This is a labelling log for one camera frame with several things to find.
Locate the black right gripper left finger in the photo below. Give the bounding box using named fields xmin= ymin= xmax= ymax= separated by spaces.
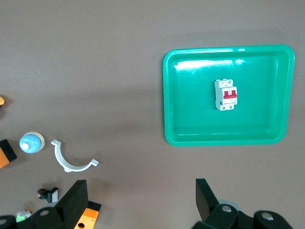
xmin=0 ymin=179 xmax=89 ymax=229

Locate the white red circuit breaker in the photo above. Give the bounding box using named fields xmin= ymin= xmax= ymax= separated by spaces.
xmin=214 ymin=79 xmax=239 ymax=112

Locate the blue dome buzzer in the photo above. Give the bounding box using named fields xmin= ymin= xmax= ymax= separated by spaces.
xmin=19 ymin=132 xmax=45 ymax=155

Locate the orange button box black base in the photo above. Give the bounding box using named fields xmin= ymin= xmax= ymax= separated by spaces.
xmin=73 ymin=201 xmax=102 ymax=229
xmin=0 ymin=139 xmax=18 ymax=169

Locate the green indicator switch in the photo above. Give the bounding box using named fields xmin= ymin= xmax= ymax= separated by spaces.
xmin=16 ymin=209 xmax=33 ymax=223

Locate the black pushbutton with red end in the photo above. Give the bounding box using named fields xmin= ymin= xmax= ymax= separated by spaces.
xmin=36 ymin=187 xmax=59 ymax=202

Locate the small white pipe clamp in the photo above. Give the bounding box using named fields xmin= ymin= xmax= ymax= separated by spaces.
xmin=51 ymin=139 xmax=100 ymax=173

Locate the green plastic tray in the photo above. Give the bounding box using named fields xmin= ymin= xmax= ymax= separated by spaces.
xmin=163 ymin=44 xmax=295 ymax=147

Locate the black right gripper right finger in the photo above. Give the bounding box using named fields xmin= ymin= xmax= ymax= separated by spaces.
xmin=191 ymin=178 xmax=294 ymax=229

